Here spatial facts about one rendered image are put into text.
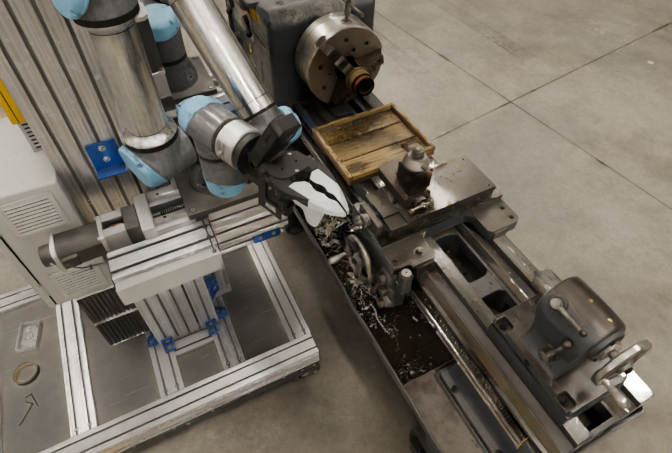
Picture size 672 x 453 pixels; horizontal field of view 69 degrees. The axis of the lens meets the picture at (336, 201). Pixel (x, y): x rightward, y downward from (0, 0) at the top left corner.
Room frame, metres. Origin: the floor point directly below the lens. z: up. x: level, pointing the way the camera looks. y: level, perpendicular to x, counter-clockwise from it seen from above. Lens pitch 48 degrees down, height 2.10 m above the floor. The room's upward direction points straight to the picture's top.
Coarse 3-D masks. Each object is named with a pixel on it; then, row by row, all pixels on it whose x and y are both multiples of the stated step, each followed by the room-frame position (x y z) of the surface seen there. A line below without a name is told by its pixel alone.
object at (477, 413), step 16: (448, 368) 0.65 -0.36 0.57; (448, 384) 0.60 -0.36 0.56; (464, 384) 0.59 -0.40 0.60; (464, 400) 0.55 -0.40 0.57; (480, 400) 0.53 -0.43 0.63; (480, 416) 0.50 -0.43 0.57; (416, 432) 0.59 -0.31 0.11; (480, 432) 0.46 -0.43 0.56; (496, 432) 0.45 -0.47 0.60; (416, 448) 0.56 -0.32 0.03; (432, 448) 0.51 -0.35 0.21; (496, 448) 0.41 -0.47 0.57; (512, 448) 0.40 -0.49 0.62
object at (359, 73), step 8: (352, 72) 1.50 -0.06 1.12; (360, 72) 1.49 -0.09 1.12; (368, 72) 1.53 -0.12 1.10; (352, 80) 1.47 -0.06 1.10; (360, 80) 1.45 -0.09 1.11; (368, 80) 1.46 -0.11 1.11; (352, 88) 1.46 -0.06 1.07; (360, 88) 1.49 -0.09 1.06; (368, 88) 1.48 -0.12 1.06; (360, 96) 1.45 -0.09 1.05
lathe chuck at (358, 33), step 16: (320, 32) 1.59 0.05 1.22; (336, 32) 1.57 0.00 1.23; (352, 32) 1.59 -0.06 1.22; (368, 32) 1.62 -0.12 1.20; (304, 48) 1.58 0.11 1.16; (336, 48) 1.56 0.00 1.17; (352, 48) 1.60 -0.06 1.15; (368, 48) 1.63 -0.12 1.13; (304, 64) 1.55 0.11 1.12; (320, 64) 1.54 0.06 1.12; (304, 80) 1.56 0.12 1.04; (320, 80) 1.54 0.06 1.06; (336, 80) 1.57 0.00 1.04; (320, 96) 1.53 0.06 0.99; (352, 96) 1.60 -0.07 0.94
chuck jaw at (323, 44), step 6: (318, 42) 1.57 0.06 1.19; (324, 42) 1.55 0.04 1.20; (324, 48) 1.55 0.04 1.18; (330, 48) 1.53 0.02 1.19; (330, 54) 1.51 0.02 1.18; (336, 54) 1.52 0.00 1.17; (336, 60) 1.52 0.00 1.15; (342, 60) 1.51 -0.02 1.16; (342, 66) 1.51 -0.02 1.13; (348, 66) 1.51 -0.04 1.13; (348, 72) 1.50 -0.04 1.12
